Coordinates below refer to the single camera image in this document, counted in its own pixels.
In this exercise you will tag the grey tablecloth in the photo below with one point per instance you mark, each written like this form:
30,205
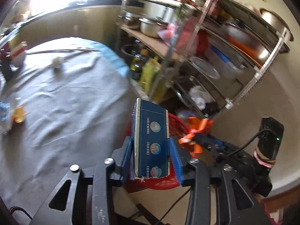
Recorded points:
70,110

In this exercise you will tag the round steel bowl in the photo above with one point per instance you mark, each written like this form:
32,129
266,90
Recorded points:
274,21

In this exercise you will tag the blue plastic lid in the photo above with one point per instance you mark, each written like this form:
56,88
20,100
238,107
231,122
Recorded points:
220,54

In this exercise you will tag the pink plastic bag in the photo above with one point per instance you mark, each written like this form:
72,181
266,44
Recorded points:
185,32

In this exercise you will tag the yellow plastic bag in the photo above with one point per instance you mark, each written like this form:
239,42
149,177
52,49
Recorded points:
150,75

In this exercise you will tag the long wooden stick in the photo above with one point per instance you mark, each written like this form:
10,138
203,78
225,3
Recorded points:
63,50

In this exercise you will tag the large steel basin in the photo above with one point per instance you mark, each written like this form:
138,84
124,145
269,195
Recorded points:
246,42

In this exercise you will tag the blue tablecloth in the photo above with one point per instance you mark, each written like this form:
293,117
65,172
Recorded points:
114,58

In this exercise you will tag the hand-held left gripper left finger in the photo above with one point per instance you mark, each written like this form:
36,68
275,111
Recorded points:
126,155

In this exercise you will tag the beige counter cabinet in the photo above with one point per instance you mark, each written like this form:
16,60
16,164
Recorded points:
70,21

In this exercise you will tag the black bucket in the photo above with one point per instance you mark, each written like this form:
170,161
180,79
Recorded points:
127,51

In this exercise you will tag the blue cardboard box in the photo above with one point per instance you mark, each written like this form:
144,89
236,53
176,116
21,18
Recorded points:
151,140

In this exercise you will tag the red plastic basket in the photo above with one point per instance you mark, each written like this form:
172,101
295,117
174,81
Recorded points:
152,185

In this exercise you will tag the large steel pot with lid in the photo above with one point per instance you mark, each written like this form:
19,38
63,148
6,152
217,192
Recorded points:
150,28

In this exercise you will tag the cooking oil bottle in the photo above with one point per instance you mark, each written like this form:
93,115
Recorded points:
138,63

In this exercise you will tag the shallow steel basin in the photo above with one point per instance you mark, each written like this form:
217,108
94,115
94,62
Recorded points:
182,93

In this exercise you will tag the small steel pot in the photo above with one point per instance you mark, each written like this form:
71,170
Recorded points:
129,20

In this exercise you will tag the white bowl with red print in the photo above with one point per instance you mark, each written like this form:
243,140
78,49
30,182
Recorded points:
18,56

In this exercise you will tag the yellow wrapper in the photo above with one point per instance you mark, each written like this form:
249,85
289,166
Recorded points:
18,116

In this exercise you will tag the blue tissue packet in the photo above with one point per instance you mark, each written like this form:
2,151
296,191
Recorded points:
5,112

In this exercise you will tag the row of sauce bottles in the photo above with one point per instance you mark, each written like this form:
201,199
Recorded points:
211,7

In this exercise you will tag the white kitchen appliance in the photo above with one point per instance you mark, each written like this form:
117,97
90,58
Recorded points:
159,9

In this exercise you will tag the orange plastic wrapper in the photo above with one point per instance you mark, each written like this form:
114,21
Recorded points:
198,124

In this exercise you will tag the metal shelf rack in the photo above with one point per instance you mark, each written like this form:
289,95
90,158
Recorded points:
257,73

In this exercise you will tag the white plastic bag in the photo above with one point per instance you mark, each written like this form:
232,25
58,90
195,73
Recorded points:
198,95

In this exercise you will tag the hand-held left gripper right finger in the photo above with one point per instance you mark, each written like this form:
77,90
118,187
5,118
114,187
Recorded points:
177,163

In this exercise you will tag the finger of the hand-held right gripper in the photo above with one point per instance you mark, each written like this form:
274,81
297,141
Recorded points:
216,148
202,137

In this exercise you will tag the cardboard shelf liner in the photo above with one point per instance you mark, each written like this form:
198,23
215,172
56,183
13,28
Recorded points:
150,43

